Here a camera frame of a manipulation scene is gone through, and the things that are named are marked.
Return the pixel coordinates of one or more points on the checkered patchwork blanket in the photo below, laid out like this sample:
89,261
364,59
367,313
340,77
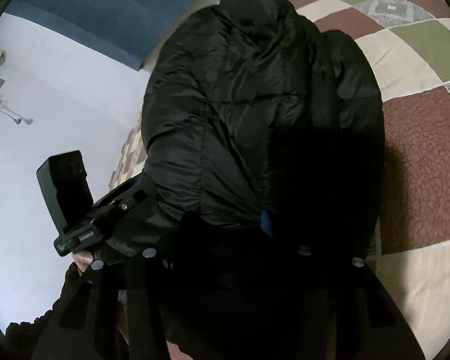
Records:
416,180

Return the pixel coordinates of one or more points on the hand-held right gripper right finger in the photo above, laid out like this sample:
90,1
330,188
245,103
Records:
267,223

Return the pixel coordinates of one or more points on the person's left hand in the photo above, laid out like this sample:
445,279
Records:
82,260

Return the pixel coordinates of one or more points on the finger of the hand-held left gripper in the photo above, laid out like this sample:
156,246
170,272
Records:
125,207
135,183

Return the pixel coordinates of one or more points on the blue padded headboard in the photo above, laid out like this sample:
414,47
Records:
97,11

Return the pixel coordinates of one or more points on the person's left forearm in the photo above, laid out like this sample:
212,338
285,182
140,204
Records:
26,332

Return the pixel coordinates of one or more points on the black puffer jacket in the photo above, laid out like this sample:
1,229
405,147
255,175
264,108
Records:
228,101

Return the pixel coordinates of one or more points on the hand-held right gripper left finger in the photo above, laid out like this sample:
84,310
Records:
138,288

